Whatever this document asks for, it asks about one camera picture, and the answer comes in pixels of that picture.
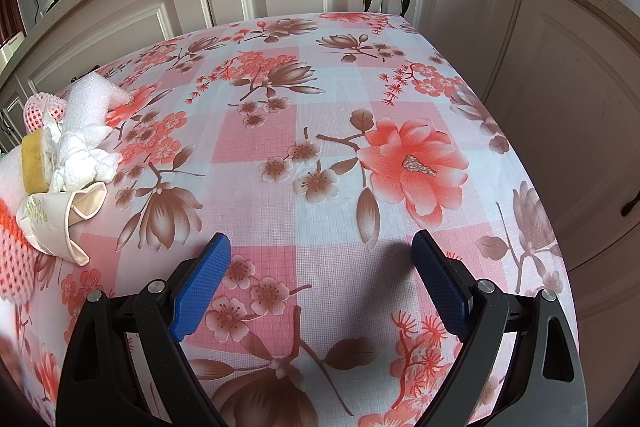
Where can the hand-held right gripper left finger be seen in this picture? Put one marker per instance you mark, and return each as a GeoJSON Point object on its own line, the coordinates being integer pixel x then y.
{"type": "Point", "coordinates": [200, 287]}

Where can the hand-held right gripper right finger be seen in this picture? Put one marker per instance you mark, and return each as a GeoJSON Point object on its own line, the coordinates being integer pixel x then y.
{"type": "Point", "coordinates": [440, 287]}

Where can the fruit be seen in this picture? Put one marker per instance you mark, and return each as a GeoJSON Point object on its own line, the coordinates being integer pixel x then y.
{"type": "Point", "coordinates": [15, 257]}

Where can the crumpled paper cup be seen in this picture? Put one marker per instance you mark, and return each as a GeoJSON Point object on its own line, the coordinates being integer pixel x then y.
{"type": "Point", "coordinates": [47, 222]}

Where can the crumpled white tissue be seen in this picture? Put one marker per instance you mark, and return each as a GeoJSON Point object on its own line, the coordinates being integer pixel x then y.
{"type": "Point", "coordinates": [82, 157]}

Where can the floral pink tablecloth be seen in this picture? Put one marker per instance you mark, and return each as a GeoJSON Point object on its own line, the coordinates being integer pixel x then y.
{"type": "Point", "coordinates": [325, 147]}

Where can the yellow sponge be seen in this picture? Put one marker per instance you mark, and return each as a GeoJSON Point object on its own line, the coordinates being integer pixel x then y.
{"type": "Point", "coordinates": [34, 162]}

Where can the white foam block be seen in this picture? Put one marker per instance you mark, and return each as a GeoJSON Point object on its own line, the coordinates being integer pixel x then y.
{"type": "Point", "coordinates": [92, 99]}

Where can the cream kitchen counter cabinet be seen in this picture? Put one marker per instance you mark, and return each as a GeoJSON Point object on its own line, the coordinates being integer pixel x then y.
{"type": "Point", "coordinates": [550, 82]}

